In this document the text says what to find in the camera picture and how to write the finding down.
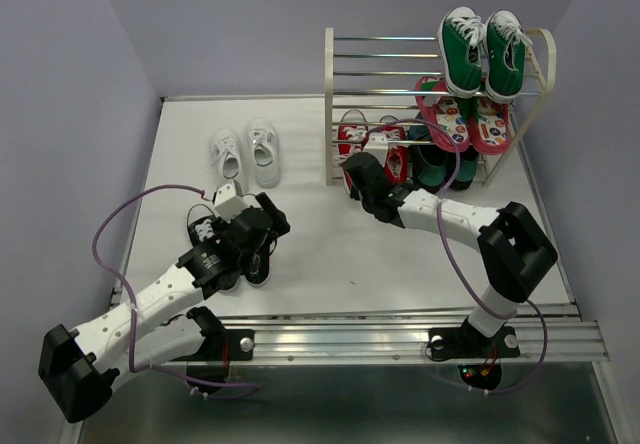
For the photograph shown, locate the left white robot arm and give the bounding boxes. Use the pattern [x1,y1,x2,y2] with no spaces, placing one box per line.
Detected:
[38,186,291,423]

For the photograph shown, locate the right green canvas sneaker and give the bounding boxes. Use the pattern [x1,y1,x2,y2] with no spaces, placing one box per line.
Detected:
[484,10,531,103]

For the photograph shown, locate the red canvas sneaker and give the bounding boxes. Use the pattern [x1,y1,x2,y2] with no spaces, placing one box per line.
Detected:
[380,115,409,184]
[333,109,368,167]

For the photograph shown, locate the white sneaker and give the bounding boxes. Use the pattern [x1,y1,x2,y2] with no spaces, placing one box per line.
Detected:
[246,117,281,189]
[210,128,249,193]

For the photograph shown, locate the white metal shoe shelf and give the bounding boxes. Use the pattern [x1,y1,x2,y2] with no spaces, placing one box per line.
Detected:
[324,28,557,185]

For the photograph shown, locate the black canvas sneaker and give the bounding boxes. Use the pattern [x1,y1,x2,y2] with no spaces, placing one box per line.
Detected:
[242,243,271,287]
[178,210,240,299]

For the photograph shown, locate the right pink patterned slipper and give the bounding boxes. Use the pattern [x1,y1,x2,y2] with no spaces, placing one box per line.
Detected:
[468,97,511,156]

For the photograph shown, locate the left dark green shoe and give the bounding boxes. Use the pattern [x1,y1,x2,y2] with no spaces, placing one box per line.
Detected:
[408,124,447,194]

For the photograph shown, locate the pink patterned slipper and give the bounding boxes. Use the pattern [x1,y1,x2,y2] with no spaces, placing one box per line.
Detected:
[415,77,473,153]
[468,97,511,156]

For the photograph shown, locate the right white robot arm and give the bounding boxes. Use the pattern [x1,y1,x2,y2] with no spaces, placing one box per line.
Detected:
[342,152,558,361]

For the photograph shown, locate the aluminium mounting rail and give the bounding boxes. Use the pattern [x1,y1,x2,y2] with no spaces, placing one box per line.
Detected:
[222,312,609,367]

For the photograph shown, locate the left pink patterned slipper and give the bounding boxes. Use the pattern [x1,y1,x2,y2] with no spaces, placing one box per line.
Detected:
[415,77,473,153]

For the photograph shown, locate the left green canvas sneaker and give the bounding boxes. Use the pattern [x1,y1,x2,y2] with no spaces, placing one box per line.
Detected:
[437,6,486,99]

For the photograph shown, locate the green canvas sneaker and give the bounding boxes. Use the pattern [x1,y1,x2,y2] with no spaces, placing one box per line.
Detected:
[437,6,486,99]
[484,10,531,103]

